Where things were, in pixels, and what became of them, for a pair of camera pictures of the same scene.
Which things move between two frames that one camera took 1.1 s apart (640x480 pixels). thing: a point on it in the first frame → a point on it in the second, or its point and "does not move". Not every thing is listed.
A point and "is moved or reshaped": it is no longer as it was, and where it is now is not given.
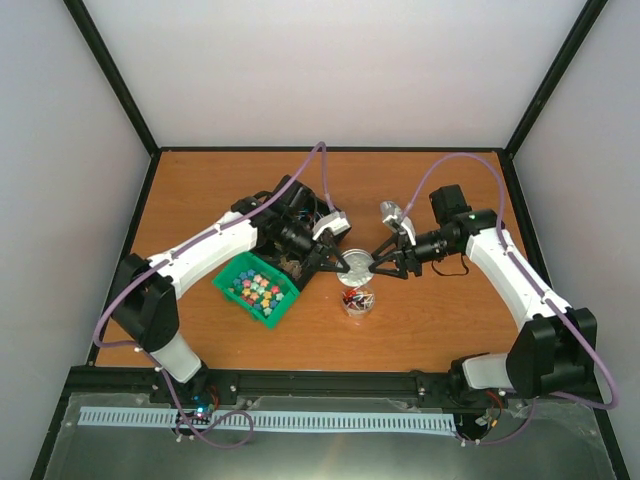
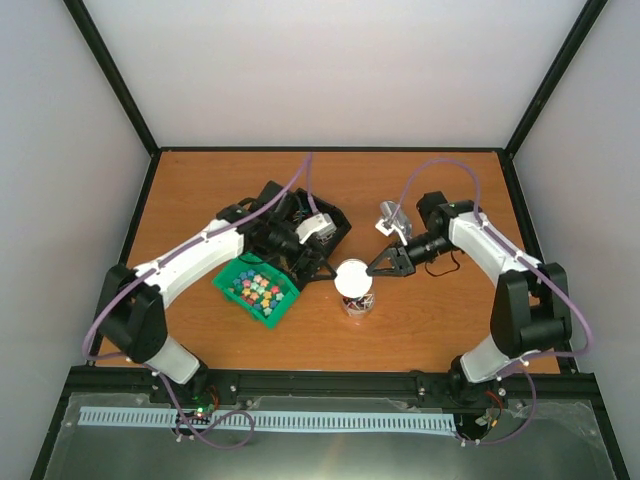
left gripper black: x=317 y=254 → x=311 y=265
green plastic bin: x=257 y=288 does not move
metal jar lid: x=359 y=273 is moved or reshaped
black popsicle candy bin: x=290 y=264 does not move
